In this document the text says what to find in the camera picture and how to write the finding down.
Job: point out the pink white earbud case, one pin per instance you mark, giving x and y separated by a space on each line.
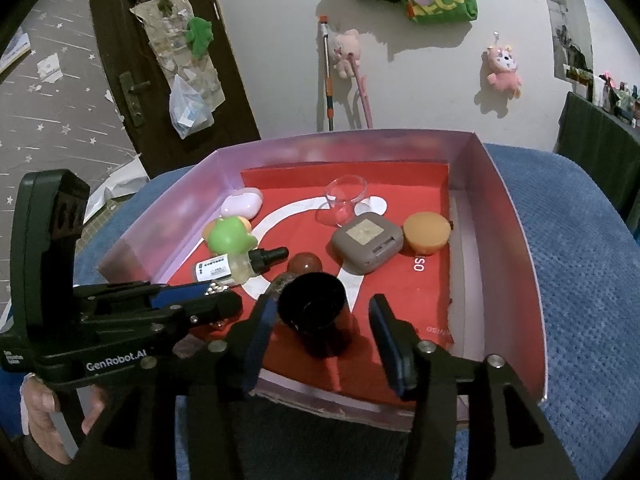
245 202

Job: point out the items on side table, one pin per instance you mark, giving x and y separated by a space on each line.
603 91

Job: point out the pink cardboard box tray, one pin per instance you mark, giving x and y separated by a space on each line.
477 296

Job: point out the black cylinder cup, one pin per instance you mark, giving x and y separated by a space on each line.
315 307

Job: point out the clear glass cup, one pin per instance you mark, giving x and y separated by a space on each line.
341 196

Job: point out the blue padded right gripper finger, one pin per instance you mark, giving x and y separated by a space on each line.
137 295

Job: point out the hanging pocket organizer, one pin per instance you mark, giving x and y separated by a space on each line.
166 23

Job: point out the brass door handle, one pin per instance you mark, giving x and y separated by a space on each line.
131 92

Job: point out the pink plush on wall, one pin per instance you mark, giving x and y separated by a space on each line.
345 51

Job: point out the person's left hand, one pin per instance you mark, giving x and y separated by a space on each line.
38 404

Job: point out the green frog plush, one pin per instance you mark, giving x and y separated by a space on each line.
198 36

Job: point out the pink stick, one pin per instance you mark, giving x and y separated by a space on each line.
362 90

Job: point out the grey square power bank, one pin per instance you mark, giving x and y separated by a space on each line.
367 242

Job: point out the glass jar red ball stopper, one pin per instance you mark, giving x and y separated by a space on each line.
300 264

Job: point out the pink fox plush keychain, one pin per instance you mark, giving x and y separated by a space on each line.
500 71

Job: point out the dropper bottle black cap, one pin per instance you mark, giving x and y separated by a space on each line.
237 269

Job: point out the clear plastic bag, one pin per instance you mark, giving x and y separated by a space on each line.
189 113

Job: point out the green frog toy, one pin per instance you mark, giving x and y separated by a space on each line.
230 236

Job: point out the dark green table cloth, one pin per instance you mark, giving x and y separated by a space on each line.
607 149

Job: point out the blue cushioned seat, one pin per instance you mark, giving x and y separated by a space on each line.
587 266

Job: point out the dark brown wooden door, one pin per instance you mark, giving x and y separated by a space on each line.
124 47

